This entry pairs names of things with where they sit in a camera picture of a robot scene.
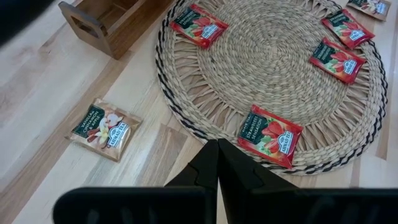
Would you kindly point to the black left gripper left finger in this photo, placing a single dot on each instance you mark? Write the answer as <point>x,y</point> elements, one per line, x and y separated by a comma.
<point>205,168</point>

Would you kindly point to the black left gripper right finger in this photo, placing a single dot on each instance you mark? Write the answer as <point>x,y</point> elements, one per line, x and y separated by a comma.
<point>236,171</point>

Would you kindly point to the red strawberry tea bag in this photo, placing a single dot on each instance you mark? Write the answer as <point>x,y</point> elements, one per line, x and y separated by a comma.
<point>347,28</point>
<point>337,60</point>
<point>270,137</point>
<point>199,26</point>

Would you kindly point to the beige vanilla cinnamon tea bag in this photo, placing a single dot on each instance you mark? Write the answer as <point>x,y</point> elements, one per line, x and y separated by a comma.
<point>370,7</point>
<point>104,130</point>

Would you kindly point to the wooden tea organiser box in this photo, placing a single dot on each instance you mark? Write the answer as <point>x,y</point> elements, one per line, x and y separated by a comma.
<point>124,40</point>

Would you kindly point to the round woven straw placemat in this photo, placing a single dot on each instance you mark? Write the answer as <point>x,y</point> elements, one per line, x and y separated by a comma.
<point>264,68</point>

